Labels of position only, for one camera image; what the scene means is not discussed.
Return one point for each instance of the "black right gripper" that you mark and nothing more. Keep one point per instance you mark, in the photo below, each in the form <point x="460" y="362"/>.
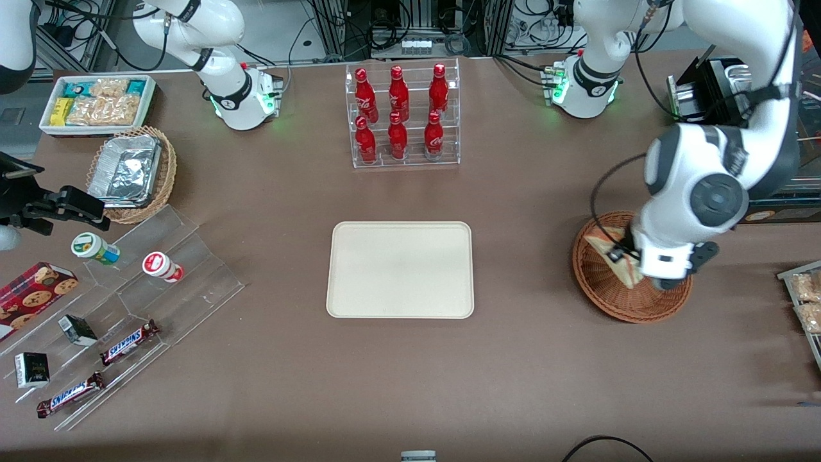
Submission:
<point x="18" y="200"/>

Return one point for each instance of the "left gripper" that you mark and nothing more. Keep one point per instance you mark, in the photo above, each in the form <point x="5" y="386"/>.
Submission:
<point x="623" y="249"/>

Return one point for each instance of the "triangular sandwich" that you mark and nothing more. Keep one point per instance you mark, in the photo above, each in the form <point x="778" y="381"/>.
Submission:
<point x="625" y="271"/>

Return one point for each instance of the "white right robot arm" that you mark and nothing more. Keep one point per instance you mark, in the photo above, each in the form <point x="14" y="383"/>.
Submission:
<point x="234" y="96"/>

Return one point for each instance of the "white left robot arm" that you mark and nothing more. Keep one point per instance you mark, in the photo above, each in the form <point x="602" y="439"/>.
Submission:
<point x="705" y="186"/>

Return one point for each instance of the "round brown wicker basket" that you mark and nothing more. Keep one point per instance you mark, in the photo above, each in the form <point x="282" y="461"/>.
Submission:
<point x="606" y="298"/>

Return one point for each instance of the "light tan wicker basket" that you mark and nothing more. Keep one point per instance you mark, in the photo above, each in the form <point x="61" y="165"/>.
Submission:
<point x="163" y="179"/>

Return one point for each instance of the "grey snack tray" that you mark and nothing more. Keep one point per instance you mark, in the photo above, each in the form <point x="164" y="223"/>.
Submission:
<point x="809" y="346"/>

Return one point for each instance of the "beige rectangular serving tray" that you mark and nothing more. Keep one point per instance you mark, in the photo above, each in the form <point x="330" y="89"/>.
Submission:
<point x="399" y="269"/>

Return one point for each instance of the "green lid yogurt cup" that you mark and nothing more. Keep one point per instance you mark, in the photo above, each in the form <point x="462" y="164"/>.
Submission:
<point x="93" y="248"/>

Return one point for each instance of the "aluminium foil container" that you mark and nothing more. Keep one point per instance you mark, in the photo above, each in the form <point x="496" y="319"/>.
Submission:
<point x="125" y="170"/>

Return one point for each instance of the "white rectangular snack bin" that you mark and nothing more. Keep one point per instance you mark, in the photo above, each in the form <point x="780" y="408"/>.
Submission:
<point x="51" y="127"/>

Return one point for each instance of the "clear cracker bag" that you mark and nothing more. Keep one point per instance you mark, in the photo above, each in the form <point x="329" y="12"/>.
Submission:
<point x="110" y="86"/>
<point x="102" y="111"/>

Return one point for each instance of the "yellow snack packet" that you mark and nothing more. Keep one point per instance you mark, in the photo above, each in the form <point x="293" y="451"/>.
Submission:
<point x="61" y="111"/>

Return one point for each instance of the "red lid yogurt cup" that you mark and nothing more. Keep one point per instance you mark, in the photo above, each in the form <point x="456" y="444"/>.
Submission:
<point x="161" y="266"/>

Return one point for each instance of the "red plaid cookie box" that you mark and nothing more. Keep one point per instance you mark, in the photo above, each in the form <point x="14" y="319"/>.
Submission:
<point x="32" y="298"/>

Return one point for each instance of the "teal snack packet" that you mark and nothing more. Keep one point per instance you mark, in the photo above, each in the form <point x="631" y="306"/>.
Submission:
<point x="136" y="86"/>
<point x="77" y="89"/>

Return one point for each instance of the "small black box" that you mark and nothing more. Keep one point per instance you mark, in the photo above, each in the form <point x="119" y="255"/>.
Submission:
<point x="78" y="330"/>
<point x="32" y="370"/>

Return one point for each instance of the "clear acrylic stepped stand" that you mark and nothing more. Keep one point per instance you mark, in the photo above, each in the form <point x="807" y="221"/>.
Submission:
<point x="192" y="282"/>

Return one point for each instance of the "clear snack bag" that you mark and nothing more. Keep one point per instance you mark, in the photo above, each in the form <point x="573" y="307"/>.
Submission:
<point x="806" y="286"/>
<point x="811" y="317"/>

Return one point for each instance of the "brown Snickers bar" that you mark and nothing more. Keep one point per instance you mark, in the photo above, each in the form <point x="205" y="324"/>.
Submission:
<point x="128" y="342"/>
<point x="69" y="394"/>

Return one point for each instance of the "black sealing machine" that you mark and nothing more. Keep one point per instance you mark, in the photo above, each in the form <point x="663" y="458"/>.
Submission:
<point x="705" y="96"/>

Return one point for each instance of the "red cola bottle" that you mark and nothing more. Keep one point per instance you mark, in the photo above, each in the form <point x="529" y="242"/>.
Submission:
<point x="439" y="91"/>
<point x="365" y="96"/>
<point x="397" y="138"/>
<point x="434" y="136"/>
<point x="365" y="142"/>
<point x="398" y="95"/>

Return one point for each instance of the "clear acrylic bottle rack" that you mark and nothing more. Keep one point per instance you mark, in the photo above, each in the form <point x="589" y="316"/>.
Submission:
<point x="414" y="160"/>

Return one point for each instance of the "small grey block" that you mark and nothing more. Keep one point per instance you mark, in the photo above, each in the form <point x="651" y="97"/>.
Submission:
<point x="418" y="456"/>

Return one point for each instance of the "white power strip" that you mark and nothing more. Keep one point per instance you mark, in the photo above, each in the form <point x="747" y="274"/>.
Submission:
<point x="417" y="45"/>

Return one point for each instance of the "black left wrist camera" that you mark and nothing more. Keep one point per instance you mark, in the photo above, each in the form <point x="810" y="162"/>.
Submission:
<point x="621" y="251"/>

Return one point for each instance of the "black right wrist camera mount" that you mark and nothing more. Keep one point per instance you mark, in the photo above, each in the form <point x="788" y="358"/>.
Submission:
<point x="16" y="168"/>

